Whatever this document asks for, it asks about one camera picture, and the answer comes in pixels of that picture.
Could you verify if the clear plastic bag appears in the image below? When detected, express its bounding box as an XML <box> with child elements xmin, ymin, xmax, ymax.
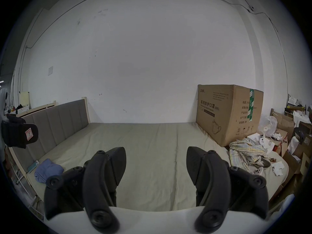
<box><xmin>258</xmin><ymin>116</ymin><xmax>278</xmax><ymax>137</ymax></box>

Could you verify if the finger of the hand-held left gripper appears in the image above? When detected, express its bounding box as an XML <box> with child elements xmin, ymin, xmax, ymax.
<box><xmin>1</xmin><ymin>114</ymin><xmax>39</xmax><ymax>149</ymax></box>

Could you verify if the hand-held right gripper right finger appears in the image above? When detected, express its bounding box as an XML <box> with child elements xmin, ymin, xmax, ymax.
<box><xmin>186</xmin><ymin>146</ymin><xmax>269</xmax><ymax>232</ymax></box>

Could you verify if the plaid cloth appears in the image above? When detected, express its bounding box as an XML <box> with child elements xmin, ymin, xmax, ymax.
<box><xmin>229</xmin><ymin>138</ymin><xmax>271</xmax><ymax>174</ymax></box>

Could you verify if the grey padded headboard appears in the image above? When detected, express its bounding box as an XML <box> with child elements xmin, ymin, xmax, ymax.
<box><xmin>11</xmin><ymin>97</ymin><xmax>90</xmax><ymax>177</ymax></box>

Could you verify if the pile of cartons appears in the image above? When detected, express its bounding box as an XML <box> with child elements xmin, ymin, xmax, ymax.
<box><xmin>271</xmin><ymin>94</ymin><xmax>312</xmax><ymax>180</ymax></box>

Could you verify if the teal phone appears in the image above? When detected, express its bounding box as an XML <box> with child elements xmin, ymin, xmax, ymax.
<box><xmin>27</xmin><ymin>160</ymin><xmax>40</xmax><ymax>173</ymax></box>

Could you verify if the bed with beige sheet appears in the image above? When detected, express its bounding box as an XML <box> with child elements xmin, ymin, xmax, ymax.
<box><xmin>24</xmin><ymin>122</ymin><xmax>290</xmax><ymax>211</ymax></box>

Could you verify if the white crumpled paper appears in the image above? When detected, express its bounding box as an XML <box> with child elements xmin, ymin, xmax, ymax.
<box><xmin>272</xmin><ymin>161</ymin><xmax>285</xmax><ymax>176</ymax></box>

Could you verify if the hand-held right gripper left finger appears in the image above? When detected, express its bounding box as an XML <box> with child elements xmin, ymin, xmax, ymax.
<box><xmin>44</xmin><ymin>146</ymin><xmax>127</xmax><ymax>234</ymax></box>

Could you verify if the blue garment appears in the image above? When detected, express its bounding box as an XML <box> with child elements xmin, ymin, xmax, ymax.
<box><xmin>34</xmin><ymin>158</ymin><xmax>64</xmax><ymax>183</ymax></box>

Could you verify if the large brown cardboard carton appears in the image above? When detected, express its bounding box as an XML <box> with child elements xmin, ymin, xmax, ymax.
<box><xmin>196</xmin><ymin>84</ymin><xmax>264</xmax><ymax>147</ymax></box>

